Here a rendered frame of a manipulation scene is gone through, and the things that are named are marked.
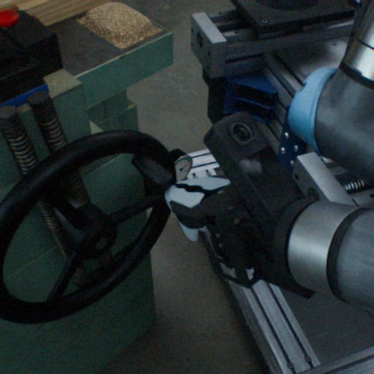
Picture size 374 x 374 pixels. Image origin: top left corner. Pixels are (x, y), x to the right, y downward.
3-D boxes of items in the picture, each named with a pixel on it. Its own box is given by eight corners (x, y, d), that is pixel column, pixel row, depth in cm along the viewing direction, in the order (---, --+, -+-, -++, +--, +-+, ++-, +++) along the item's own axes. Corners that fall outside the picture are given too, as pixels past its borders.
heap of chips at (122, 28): (121, 50, 72) (119, 33, 70) (75, 20, 78) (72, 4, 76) (163, 31, 76) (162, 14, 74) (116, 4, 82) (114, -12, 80)
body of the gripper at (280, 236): (208, 273, 49) (296, 314, 40) (184, 203, 46) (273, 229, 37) (257, 237, 53) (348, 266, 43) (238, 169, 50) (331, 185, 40)
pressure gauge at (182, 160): (169, 196, 90) (168, 166, 84) (156, 185, 92) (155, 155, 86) (193, 180, 93) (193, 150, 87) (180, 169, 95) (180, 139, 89)
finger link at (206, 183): (180, 223, 58) (229, 241, 51) (166, 182, 56) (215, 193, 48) (199, 212, 60) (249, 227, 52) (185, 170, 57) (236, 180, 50)
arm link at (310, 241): (317, 239, 33) (380, 187, 37) (270, 226, 37) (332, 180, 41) (336, 321, 36) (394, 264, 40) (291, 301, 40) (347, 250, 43)
